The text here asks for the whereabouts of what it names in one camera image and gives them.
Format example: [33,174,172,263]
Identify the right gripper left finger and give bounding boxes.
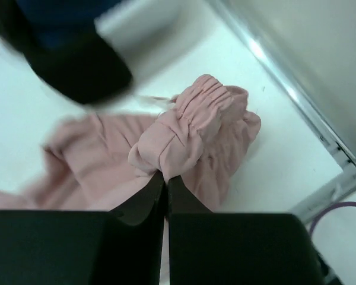
[0,173,166,284]

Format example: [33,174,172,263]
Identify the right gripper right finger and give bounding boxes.
[167,177,325,284]

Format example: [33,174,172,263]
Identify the pink trousers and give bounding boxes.
[0,74,262,285]

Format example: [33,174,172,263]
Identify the black trousers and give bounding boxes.
[0,1,133,105]

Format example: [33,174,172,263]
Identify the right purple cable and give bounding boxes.
[307,201,356,238]

